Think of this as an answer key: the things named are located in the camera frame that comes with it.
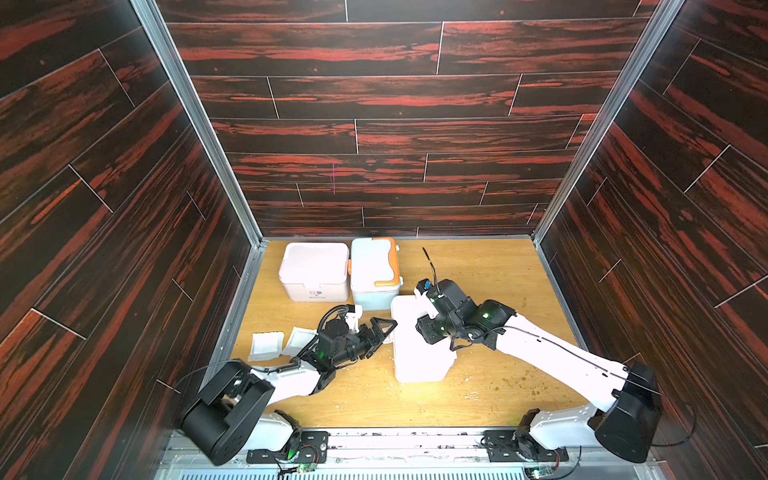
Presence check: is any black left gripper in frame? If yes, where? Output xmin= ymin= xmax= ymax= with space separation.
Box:
xmin=328 ymin=319 xmax=395 ymax=369

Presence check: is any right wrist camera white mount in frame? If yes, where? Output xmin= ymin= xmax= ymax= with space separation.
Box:
xmin=414 ymin=279 xmax=438 ymax=319

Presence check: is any white pink first aid box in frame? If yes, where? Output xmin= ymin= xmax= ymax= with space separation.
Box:
xmin=390 ymin=295 xmax=457 ymax=384

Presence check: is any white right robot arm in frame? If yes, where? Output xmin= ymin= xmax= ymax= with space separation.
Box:
xmin=414 ymin=279 xmax=662 ymax=463

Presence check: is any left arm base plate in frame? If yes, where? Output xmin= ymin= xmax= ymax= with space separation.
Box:
xmin=246 ymin=430 xmax=330 ymax=468

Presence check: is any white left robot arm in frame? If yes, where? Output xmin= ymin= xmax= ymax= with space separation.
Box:
xmin=177 ymin=304 xmax=397 ymax=466

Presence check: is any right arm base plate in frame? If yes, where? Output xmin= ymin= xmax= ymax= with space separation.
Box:
xmin=480 ymin=428 xmax=569 ymax=463

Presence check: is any pink medicine chest box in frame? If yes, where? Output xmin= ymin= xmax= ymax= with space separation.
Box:
xmin=278 ymin=242 xmax=350 ymax=303

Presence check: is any white orange handled box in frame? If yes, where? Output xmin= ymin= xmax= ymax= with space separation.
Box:
xmin=348 ymin=237 xmax=403 ymax=312

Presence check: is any aluminium frame rail left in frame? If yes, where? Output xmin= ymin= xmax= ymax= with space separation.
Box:
xmin=128 ymin=0 xmax=268 ymax=247

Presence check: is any aluminium frame rail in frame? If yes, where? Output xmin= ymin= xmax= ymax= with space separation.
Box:
xmin=532 ymin=0 xmax=685 ymax=250
xmin=128 ymin=0 xmax=268 ymax=247

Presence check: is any aluminium frame rail right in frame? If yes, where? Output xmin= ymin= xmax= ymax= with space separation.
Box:
xmin=532 ymin=0 xmax=685 ymax=250

